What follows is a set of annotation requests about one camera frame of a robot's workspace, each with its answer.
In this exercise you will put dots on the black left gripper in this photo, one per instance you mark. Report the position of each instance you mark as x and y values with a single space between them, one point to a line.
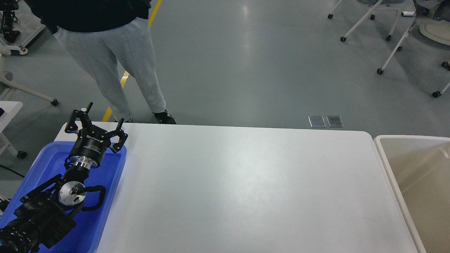
92 141

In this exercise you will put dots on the white side table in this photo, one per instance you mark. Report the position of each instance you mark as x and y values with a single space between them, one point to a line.
9 110

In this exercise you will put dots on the metal floor plate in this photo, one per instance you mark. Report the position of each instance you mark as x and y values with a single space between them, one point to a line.
335 121
316 122

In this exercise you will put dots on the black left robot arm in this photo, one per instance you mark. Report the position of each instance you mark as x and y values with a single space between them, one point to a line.
47 213

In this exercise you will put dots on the right metal floor plate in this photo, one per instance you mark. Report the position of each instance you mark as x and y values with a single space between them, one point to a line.
335 121

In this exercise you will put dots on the person in grey trousers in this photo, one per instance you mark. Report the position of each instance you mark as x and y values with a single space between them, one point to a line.
101 34

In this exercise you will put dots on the white cart with equipment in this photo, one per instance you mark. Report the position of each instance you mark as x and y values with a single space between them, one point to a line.
19 26

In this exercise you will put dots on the left metal floor plate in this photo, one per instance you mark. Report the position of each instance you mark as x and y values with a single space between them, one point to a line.
316 122

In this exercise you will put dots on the beige plastic bin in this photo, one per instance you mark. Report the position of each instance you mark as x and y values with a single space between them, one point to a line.
418 168

